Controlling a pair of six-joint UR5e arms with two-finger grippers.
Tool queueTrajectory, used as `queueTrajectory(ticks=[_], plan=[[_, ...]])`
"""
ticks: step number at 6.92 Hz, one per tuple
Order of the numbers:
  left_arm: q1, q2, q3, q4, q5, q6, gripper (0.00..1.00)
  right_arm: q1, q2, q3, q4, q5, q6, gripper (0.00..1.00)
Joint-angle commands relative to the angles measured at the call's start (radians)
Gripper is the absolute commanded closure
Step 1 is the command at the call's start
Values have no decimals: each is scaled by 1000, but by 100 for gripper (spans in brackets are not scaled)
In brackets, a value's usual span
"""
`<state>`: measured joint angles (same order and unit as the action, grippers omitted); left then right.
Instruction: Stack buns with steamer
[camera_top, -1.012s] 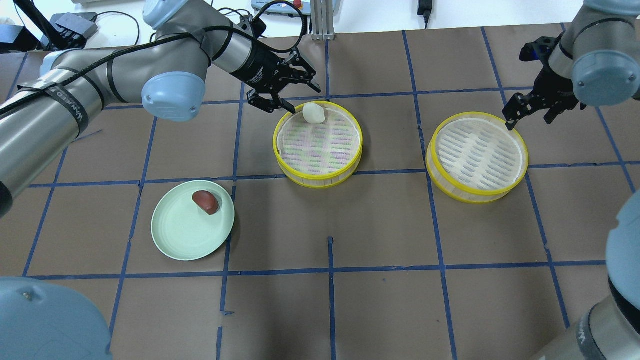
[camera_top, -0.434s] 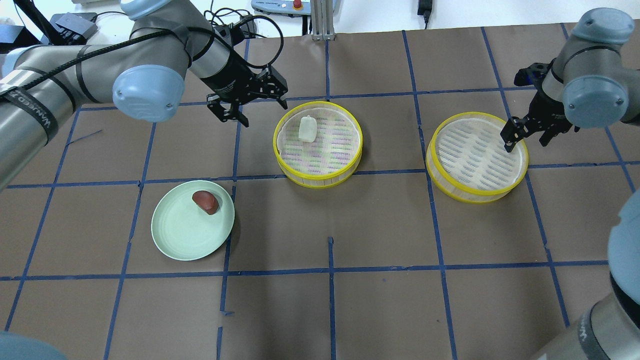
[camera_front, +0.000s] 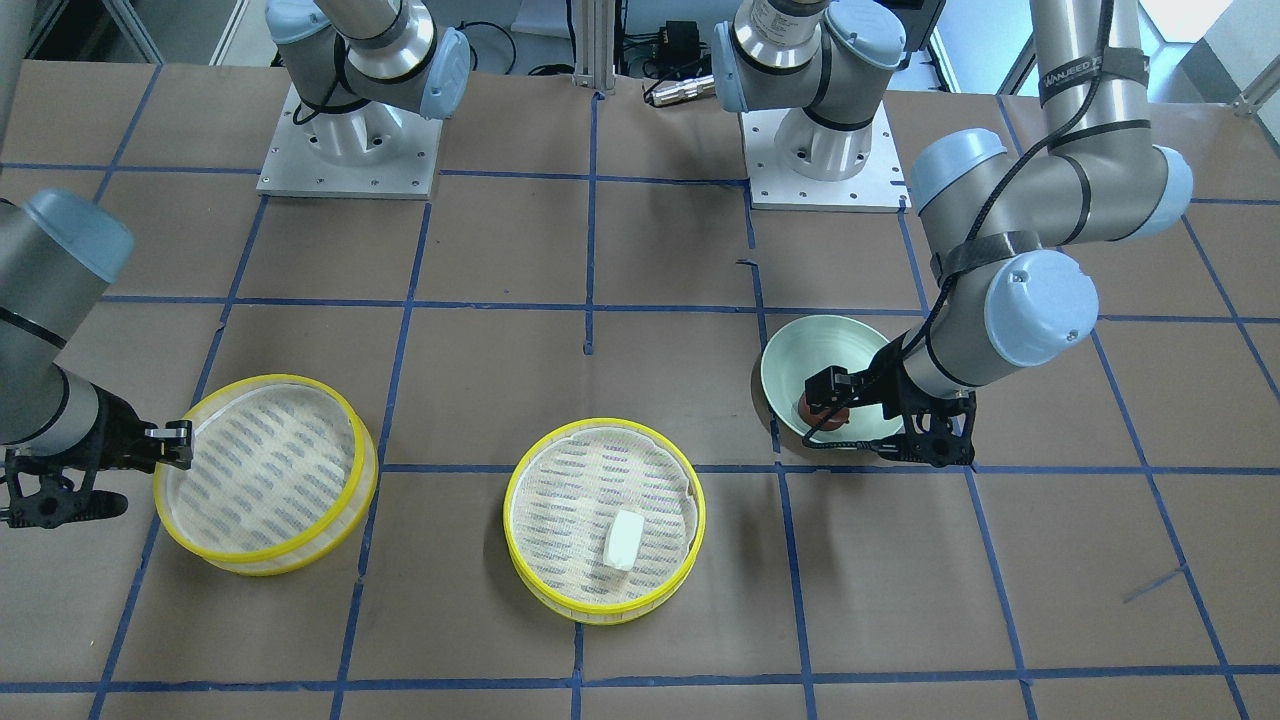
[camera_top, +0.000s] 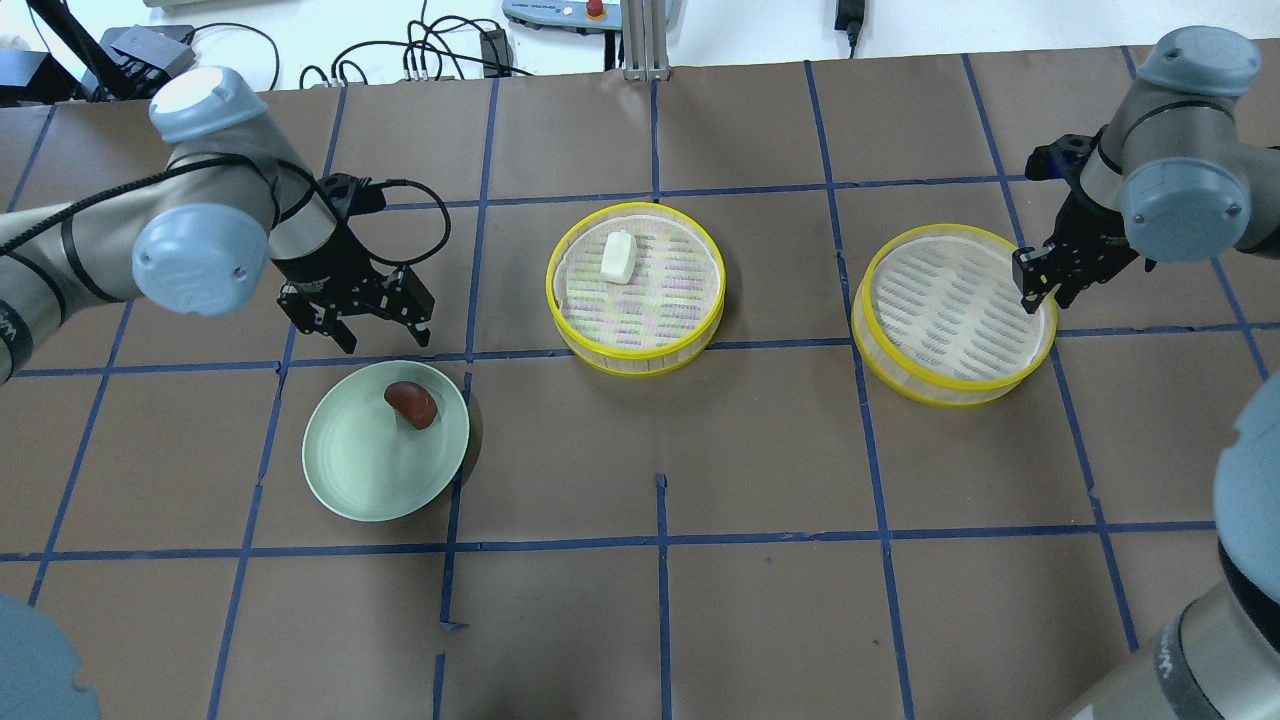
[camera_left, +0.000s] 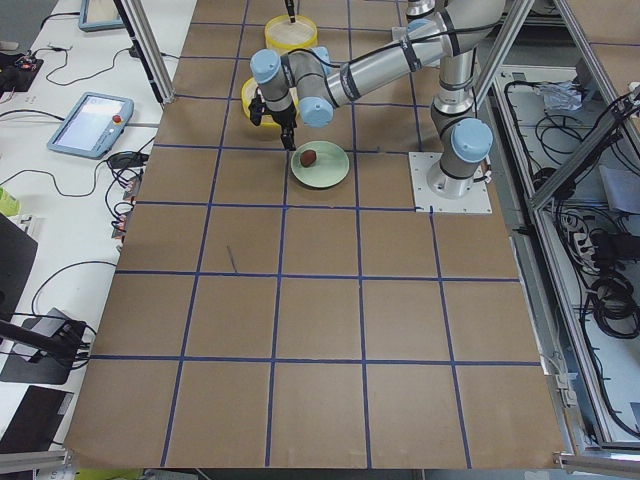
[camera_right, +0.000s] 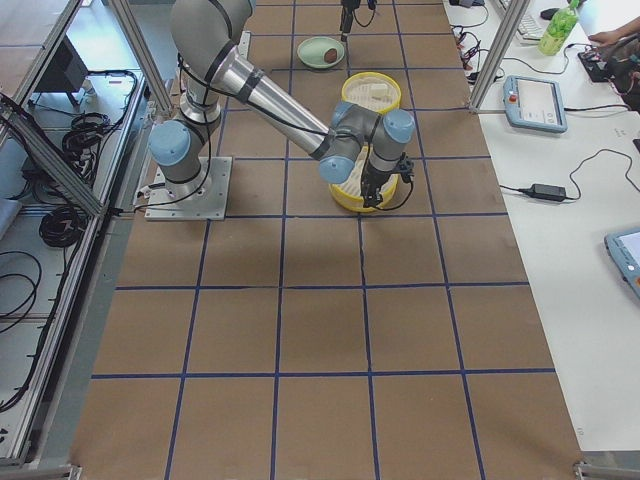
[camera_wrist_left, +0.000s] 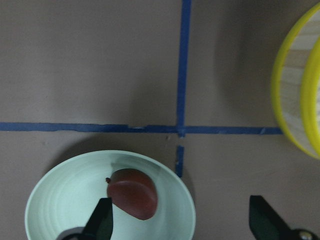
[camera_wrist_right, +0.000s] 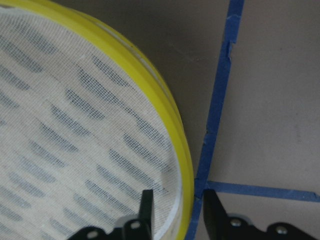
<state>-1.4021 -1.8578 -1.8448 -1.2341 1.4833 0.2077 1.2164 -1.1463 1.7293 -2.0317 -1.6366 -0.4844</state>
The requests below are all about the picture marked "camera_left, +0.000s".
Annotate light green plate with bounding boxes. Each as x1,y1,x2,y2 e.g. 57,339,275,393
291,140,350,189

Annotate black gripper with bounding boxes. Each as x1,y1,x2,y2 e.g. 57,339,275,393
248,0,297,151

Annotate black laptop corner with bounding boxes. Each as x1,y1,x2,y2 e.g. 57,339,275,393
1,386,74,454

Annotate near teach pendant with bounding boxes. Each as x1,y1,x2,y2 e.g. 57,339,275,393
47,92,135,159

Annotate yellow bamboo steamer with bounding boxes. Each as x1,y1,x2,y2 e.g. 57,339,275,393
241,77,278,128
264,15,318,52

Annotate aluminium frame post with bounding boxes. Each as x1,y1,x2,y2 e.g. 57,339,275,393
114,0,175,105

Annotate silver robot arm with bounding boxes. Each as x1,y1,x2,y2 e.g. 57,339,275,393
249,0,505,199

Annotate far teach pendant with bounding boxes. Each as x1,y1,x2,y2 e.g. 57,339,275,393
78,0,124,32

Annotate teach pendant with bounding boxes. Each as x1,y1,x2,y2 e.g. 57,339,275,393
78,0,124,32
47,92,135,159

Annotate brown paper table mat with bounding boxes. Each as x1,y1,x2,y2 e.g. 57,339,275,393
65,1,564,469

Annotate black monitor stand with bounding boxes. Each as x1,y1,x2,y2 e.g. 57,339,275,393
1,309,88,385

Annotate brown bun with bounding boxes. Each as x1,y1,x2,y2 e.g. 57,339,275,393
299,149,317,168

